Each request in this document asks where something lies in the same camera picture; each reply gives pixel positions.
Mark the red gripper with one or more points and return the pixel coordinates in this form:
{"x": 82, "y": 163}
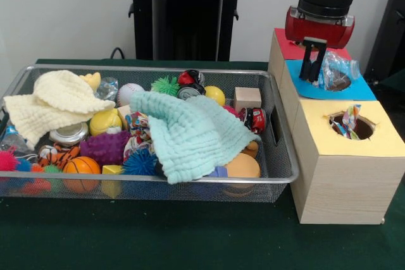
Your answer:
{"x": 319, "y": 31}

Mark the clear plastic packet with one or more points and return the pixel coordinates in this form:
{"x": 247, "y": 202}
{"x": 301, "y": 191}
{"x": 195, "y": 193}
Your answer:
{"x": 338, "y": 71}

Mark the colourful polka dot cloth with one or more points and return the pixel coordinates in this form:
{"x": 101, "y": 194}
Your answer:
{"x": 350, "y": 121}

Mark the mint green cloth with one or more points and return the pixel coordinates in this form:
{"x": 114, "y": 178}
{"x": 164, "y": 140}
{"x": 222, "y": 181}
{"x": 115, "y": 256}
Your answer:
{"x": 190, "y": 134}

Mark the shallow clear mesh bin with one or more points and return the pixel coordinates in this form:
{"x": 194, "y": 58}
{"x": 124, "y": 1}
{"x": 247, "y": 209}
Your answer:
{"x": 280, "y": 156}

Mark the wooden box with three holes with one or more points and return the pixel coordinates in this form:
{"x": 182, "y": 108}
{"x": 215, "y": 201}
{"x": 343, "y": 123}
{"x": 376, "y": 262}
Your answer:
{"x": 342, "y": 181}

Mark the small wooden cube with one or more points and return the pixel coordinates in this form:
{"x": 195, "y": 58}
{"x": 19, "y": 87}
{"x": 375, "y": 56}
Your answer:
{"x": 247, "y": 99}

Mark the black chair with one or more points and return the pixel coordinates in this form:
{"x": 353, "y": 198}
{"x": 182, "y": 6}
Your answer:
{"x": 389, "y": 30}

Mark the yellow ball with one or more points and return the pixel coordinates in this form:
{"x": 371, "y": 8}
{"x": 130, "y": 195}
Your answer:
{"x": 215, "y": 96}
{"x": 104, "y": 121}

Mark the peach orange ball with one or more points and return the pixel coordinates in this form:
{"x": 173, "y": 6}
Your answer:
{"x": 242, "y": 166}

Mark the green spiky ball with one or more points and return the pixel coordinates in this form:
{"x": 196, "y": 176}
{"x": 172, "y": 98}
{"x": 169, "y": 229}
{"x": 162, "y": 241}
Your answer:
{"x": 166, "y": 85}

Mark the white toy baseball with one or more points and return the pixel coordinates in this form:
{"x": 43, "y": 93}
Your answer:
{"x": 130, "y": 93}

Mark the orange toy basketball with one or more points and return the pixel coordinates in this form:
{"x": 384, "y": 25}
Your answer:
{"x": 81, "y": 167}

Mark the cream yellow cloth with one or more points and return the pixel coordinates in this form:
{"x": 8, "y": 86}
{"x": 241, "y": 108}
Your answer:
{"x": 57, "y": 102}

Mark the pink spiky ball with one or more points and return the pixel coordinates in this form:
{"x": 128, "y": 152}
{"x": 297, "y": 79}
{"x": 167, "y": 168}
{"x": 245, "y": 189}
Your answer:
{"x": 7, "y": 160}

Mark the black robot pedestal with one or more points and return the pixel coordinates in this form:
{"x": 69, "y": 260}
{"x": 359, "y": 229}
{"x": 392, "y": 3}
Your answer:
{"x": 183, "y": 17}

